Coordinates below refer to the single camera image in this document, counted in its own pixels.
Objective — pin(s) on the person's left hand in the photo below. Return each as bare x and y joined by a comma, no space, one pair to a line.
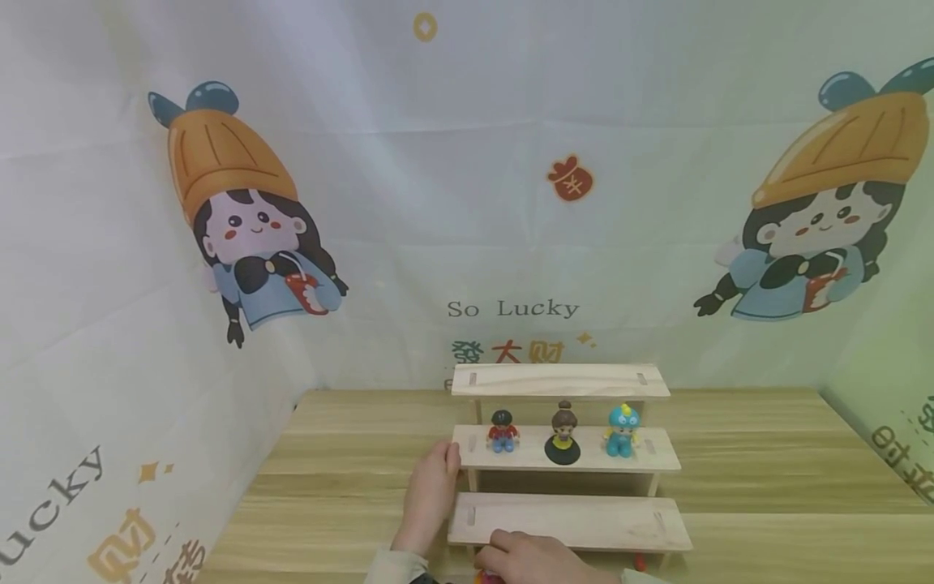
428,499

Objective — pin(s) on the person's right hand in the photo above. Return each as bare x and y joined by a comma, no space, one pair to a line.
543,561

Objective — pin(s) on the person's right fingers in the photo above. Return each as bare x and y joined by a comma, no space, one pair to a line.
498,556

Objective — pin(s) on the person's left fingers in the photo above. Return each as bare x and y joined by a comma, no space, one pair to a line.
451,459

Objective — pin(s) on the pink and red toy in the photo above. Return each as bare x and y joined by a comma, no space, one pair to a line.
487,577

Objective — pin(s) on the three-tier wooden display shelf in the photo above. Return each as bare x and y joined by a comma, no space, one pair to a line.
569,517

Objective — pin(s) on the toy figure in red jacket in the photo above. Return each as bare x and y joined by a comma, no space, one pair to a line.
503,433

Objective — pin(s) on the black wrist band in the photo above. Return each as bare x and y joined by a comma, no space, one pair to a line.
423,579

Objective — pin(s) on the brown-haired doll on black base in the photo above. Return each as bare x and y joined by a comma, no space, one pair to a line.
562,434

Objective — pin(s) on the turquoise toy figure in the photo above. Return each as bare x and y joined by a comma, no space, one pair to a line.
622,434

